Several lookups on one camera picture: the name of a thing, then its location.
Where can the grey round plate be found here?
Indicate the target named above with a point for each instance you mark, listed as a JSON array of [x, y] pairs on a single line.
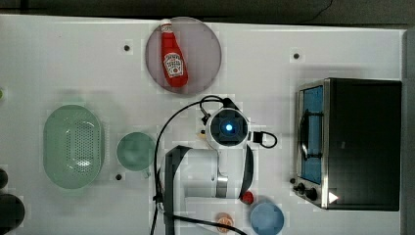
[[201, 50]]

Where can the silver black toaster oven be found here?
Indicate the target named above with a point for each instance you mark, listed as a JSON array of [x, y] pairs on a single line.
[[348, 146]]

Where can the green perforated colander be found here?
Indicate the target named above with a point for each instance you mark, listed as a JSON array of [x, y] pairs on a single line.
[[73, 148]]

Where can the red toy apple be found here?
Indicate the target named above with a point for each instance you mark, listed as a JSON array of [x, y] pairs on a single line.
[[247, 198]]

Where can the red ketchup bottle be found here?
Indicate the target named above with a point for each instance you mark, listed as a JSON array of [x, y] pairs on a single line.
[[172, 59]]

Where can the blue bowl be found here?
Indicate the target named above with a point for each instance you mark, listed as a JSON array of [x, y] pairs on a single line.
[[266, 219]]

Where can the orange slice toy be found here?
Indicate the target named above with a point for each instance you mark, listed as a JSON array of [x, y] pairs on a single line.
[[224, 219]]

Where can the green cup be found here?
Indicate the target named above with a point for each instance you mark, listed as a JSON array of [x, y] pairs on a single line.
[[135, 152]]

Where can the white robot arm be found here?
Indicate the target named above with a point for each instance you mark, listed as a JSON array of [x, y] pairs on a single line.
[[225, 170]]

